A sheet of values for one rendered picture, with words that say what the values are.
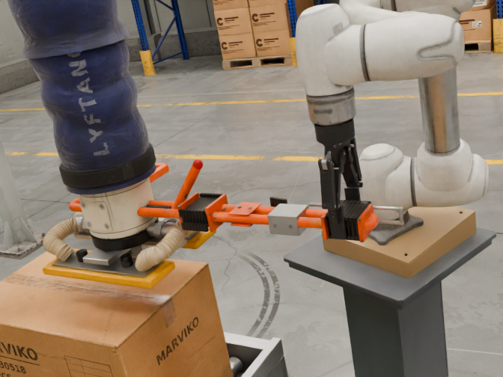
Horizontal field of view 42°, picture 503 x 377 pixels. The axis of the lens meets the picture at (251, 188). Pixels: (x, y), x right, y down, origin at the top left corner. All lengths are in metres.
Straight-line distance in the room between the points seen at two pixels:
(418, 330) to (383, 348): 0.13
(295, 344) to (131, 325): 1.57
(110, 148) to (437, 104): 0.89
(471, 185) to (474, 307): 1.32
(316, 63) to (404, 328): 1.21
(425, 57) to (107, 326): 0.97
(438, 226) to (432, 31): 1.08
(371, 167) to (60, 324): 0.99
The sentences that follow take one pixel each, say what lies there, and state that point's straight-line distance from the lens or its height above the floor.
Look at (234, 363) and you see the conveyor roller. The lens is 2.10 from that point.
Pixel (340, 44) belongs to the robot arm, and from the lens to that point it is 1.17.
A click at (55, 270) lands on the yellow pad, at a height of 1.09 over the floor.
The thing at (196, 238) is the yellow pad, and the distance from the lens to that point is 1.63.
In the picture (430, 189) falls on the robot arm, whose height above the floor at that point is 0.98.
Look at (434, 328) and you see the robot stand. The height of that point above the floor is 0.44.
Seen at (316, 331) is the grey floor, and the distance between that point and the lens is 3.15.
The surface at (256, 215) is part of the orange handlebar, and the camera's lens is 1.39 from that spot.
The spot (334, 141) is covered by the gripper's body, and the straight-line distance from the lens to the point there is 1.23.
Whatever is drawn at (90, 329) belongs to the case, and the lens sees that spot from 1.66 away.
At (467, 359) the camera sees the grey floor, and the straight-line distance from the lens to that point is 2.92.
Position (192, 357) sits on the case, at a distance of 1.82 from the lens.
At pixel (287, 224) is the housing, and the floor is 1.20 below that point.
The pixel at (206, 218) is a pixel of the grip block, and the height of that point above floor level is 1.20.
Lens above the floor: 1.75
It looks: 21 degrees down
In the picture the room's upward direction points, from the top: 11 degrees counter-clockwise
